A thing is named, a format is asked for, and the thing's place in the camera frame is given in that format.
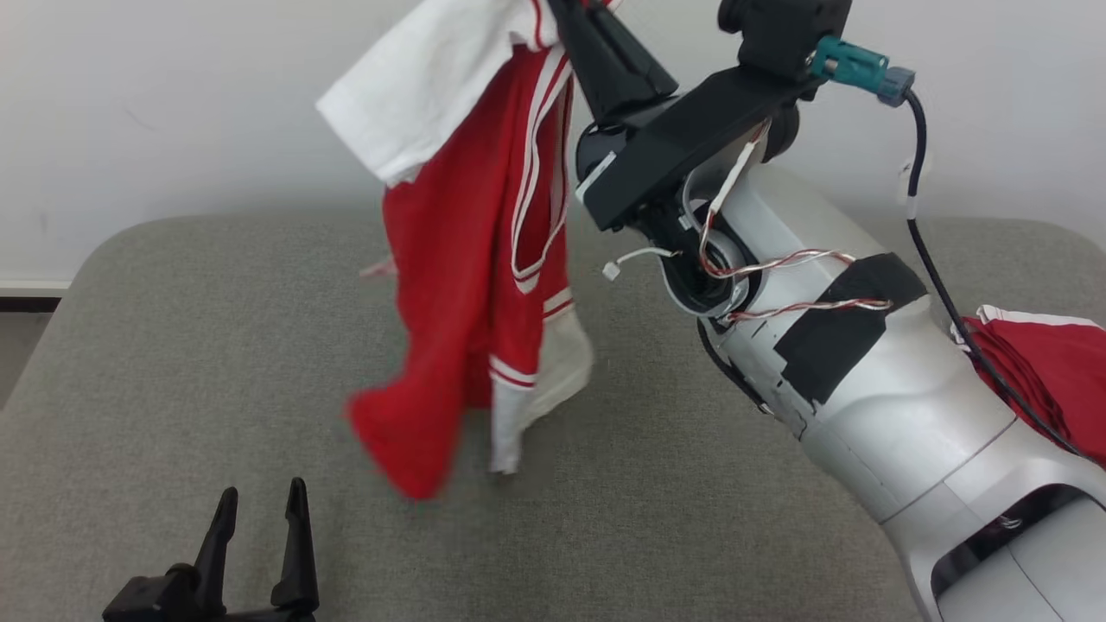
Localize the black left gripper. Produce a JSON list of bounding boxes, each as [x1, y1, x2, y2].
[[173, 478, 320, 622]]

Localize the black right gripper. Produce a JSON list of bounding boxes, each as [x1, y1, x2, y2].
[[547, 0, 822, 234]]

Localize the red Bulls jersey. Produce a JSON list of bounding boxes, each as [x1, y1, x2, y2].
[[315, 0, 599, 502]]

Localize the red white-trimmed garment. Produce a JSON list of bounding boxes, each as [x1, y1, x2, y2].
[[950, 304, 1106, 469]]

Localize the grey fabric sofa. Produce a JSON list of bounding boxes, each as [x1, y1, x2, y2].
[[0, 212, 1106, 622]]

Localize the black tape patch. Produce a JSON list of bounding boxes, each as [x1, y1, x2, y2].
[[773, 252, 931, 407]]

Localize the white wire with plug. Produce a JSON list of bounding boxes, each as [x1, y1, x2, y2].
[[602, 246, 683, 282]]

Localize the teal cable connector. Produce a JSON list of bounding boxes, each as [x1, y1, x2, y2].
[[808, 35, 917, 109]]

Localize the twisted red white wires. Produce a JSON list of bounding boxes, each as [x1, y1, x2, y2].
[[698, 121, 893, 327]]

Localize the thin black cable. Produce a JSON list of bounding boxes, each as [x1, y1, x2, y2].
[[899, 86, 1091, 460]]

